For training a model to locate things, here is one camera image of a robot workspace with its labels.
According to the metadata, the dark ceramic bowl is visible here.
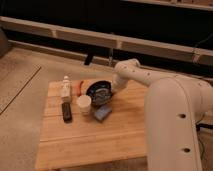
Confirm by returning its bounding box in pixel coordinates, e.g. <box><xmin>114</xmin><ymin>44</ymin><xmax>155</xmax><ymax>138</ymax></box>
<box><xmin>86</xmin><ymin>80</ymin><xmax>112</xmax><ymax>106</ymax></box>

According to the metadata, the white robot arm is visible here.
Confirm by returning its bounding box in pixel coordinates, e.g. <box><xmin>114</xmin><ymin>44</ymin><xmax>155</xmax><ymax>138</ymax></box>
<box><xmin>112</xmin><ymin>59</ymin><xmax>213</xmax><ymax>171</ymax></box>

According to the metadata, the white paper cup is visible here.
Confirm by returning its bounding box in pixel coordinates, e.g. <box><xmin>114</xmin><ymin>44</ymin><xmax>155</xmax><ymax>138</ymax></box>
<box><xmin>77</xmin><ymin>95</ymin><xmax>91</xmax><ymax>115</ymax></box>

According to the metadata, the orange carrot toy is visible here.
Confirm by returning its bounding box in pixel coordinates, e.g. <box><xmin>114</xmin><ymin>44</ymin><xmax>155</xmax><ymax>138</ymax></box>
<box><xmin>76</xmin><ymin>80</ymin><xmax>84</xmax><ymax>97</ymax></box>

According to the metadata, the blue sponge block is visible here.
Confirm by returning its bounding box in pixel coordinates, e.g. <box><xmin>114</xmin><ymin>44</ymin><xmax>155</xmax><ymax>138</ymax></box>
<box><xmin>94</xmin><ymin>106</ymin><xmax>112</xmax><ymax>122</ymax></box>

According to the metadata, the black stand leg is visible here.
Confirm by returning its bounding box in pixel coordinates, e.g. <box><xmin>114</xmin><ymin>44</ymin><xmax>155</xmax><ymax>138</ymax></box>
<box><xmin>84</xmin><ymin>53</ymin><xmax>94</xmax><ymax>66</ymax></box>

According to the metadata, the small white bottle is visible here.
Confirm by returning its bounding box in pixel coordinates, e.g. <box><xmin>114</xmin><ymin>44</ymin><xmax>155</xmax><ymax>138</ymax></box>
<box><xmin>61</xmin><ymin>76</ymin><xmax>71</xmax><ymax>102</ymax></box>

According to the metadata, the black remote control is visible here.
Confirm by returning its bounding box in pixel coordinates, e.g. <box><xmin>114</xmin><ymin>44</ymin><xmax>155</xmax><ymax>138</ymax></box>
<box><xmin>62</xmin><ymin>102</ymin><xmax>72</xmax><ymax>122</ymax></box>

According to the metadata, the wooden table board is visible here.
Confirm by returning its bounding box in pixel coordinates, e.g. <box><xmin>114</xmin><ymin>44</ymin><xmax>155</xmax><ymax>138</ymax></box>
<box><xmin>35</xmin><ymin>81</ymin><xmax>147</xmax><ymax>171</ymax></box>

